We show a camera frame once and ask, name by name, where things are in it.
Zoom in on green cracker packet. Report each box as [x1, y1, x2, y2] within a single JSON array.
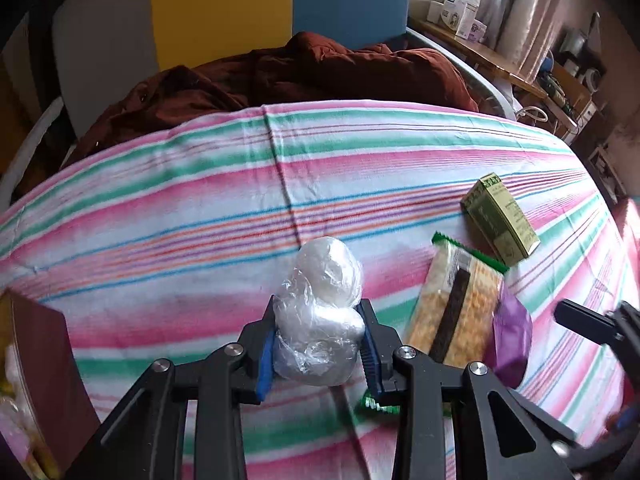
[[357, 232, 506, 414]]

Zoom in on green white carton box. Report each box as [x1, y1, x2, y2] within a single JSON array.
[[461, 174, 540, 266]]

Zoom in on white plastic-wrapped ball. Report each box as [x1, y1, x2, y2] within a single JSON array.
[[273, 236, 364, 387]]

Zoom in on striped bed sheet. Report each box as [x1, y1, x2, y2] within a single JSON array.
[[1, 102, 638, 445]]

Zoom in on wooden side shelf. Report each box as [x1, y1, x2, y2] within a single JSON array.
[[409, 18, 598, 143]]

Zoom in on curtain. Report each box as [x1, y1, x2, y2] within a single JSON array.
[[495, 0, 570, 82]]

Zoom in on white boxes on shelf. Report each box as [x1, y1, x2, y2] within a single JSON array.
[[426, 0, 487, 42]]

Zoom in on dark red blanket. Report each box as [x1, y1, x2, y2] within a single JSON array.
[[68, 32, 478, 164]]

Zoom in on grey yellow blue headboard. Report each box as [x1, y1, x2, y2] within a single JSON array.
[[1, 0, 409, 136]]

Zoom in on white bed rail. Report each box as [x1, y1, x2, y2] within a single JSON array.
[[406, 27, 516, 120]]

